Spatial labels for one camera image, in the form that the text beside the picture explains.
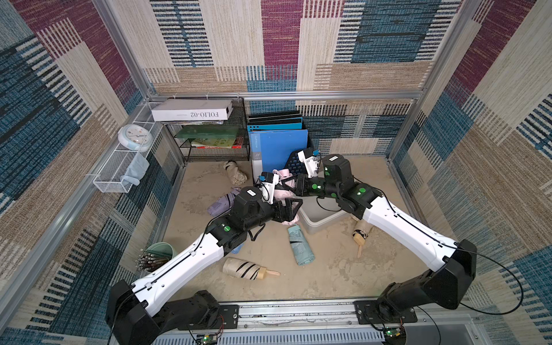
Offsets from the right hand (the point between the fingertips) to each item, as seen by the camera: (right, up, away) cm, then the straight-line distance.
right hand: (282, 181), depth 70 cm
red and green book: (-29, +17, +30) cm, 45 cm away
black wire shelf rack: (-19, +28, +24) cm, 41 cm away
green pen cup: (-40, -24, -1) cm, 47 cm away
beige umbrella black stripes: (-13, -32, +9) cm, 36 cm away
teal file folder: (+7, +24, +24) cm, 34 cm away
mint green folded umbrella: (+8, -28, +15) cm, 32 cm away
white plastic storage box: (+12, -14, +11) cm, 22 cm away
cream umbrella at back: (-21, +1, +35) cm, 41 cm away
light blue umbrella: (-12, -17, -16) cm, 26 cm away
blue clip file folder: (-4, +13, +21) cm, 25 cm away
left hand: (+4, -6, 0) cm, 7 cm away
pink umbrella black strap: (0, -3, -3) cm, 4 cm away
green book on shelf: (-33, +22, +29) cm, 49 cm away
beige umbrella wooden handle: (+31, -23, +17) cm, 42 cm away
